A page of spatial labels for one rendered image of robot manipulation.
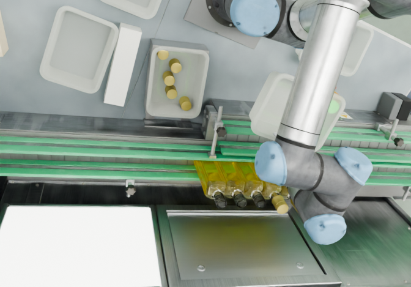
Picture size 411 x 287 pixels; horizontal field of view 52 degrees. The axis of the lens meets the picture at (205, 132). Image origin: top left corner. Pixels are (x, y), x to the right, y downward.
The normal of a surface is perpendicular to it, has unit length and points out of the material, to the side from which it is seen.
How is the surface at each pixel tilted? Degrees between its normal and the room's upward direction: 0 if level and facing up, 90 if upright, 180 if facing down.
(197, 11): 3
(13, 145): 90
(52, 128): 90
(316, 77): 36
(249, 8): 9
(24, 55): 0
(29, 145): 90
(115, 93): 0
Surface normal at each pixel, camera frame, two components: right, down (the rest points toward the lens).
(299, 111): -0.50, 0.00
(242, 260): 0.15, -0.89
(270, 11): 0.05, 0.47
